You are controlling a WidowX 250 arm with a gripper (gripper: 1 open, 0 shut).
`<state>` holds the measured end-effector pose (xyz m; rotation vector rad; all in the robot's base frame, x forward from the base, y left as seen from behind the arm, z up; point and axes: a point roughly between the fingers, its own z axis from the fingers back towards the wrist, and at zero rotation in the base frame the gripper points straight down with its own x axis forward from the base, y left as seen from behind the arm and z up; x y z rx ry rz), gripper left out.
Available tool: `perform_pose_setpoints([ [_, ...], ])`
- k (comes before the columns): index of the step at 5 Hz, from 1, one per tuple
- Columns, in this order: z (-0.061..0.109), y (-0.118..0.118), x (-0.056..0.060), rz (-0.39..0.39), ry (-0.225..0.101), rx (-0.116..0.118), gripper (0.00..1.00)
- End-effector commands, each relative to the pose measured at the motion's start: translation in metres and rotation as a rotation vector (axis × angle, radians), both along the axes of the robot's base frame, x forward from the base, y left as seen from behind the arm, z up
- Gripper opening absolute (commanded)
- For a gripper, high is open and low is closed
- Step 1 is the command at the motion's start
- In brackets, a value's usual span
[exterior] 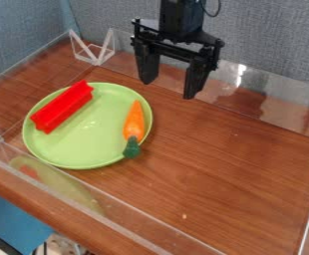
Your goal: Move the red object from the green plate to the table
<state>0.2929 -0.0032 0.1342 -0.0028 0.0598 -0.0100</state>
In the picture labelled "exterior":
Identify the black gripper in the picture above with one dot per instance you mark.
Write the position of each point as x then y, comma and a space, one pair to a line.
177, 38

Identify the red rectangular block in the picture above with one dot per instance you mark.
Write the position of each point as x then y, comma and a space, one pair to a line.
52, 114

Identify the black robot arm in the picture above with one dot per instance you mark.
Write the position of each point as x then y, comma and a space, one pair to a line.
183, 8

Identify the green plate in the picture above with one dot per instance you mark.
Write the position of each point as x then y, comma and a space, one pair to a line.
88, 140

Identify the blue object under table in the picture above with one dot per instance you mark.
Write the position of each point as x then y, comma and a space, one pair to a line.
21, 230

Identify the orange toy carrot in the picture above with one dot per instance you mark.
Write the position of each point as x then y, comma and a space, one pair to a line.
134, 130

